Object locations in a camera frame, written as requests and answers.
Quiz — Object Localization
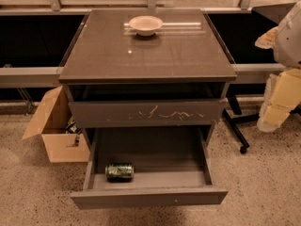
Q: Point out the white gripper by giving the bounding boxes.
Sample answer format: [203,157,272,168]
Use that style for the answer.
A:
[255,1,301,132]

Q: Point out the green soda can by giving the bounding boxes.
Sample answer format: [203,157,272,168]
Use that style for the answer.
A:
[105,163,135,179]

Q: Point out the closed grey top drawer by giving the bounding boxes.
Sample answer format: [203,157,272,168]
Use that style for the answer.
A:
[69,99,226,128]

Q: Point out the grey drawer cabinet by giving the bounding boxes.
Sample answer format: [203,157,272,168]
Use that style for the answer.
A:
[59,8,236,141]

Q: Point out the open grey middle drawer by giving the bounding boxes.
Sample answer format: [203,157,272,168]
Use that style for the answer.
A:
[71,126,228,209]

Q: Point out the dark side table top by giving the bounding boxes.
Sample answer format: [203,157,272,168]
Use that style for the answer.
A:
[251,3,294,24]

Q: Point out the black wheeled stand base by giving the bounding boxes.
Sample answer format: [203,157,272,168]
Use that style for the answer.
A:
[222,97,300,154]

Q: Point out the white bowl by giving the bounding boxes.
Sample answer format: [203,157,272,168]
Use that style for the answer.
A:
[129,16,163,36]

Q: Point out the open cardboard box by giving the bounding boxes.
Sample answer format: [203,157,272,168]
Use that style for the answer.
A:
[23,87,90,163]

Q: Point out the metal window railing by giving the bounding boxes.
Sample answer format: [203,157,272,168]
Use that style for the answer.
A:
[0,0,301,89]

